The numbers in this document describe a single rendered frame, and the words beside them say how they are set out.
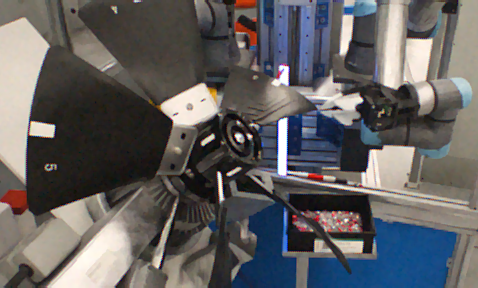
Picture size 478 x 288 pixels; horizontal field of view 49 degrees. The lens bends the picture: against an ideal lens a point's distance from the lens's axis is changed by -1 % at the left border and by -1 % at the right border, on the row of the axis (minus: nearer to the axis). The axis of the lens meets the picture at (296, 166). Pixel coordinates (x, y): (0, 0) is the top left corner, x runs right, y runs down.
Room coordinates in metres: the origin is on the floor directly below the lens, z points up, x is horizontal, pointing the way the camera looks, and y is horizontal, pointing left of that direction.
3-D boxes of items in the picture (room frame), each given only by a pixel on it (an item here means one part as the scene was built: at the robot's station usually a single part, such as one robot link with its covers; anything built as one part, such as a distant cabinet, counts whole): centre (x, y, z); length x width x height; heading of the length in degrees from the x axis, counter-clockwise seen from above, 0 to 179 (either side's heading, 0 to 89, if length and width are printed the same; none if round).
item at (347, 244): (1.06, -0.09, 0.85); 0.22 x 0.17 x 0.07; 91
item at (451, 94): (1.13, -0.34, 1.17); 0.11 x 0.08 x 0.09; 113
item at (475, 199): (1.13, -0.48, 0.96); 0.03 x 0.03 x 0.20; 76
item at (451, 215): (1.24, -0.06, 0.82); 0.90 x 0.04 x 0.08; 76
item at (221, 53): (1.69, 0.27, 1.09); 0.15 x 0.15 x 0.10
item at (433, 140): (1.13, -0.32, 1.08); 0.11 x 0.08 x 0.11; 88
